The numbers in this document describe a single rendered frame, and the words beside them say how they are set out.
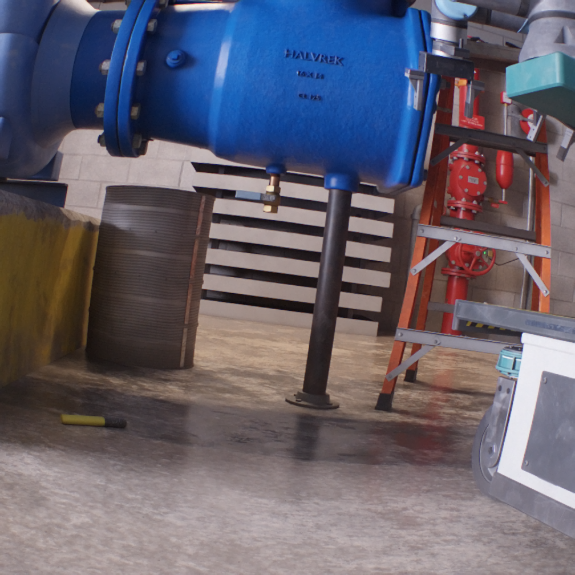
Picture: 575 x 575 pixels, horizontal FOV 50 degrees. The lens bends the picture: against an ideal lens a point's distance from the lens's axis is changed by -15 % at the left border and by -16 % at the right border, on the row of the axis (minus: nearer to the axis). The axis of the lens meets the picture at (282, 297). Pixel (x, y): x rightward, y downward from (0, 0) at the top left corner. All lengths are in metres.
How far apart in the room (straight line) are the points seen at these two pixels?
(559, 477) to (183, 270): 1.48
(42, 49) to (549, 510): 1.55
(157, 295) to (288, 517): 1.21
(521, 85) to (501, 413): 0.52
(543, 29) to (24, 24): 1.24
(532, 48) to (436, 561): 0.77
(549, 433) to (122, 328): 1.46
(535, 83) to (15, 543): 0.95
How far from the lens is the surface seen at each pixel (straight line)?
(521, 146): 2.04
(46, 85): 1.77
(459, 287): 4.97
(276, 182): 1.81
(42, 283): 1.72
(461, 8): 1.41
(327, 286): 1.79
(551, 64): 1.01
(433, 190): 1.98
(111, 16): 1.86
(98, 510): 0.86
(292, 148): 1.70
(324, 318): 1.79
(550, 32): 1.07
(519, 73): 1.08
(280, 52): 1.63
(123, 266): 2.05
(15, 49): 1.67
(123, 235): 2.05
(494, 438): 1.09
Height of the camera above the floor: 0.33
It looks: 2 degrees down
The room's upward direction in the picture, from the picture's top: 8 degrees clockwise
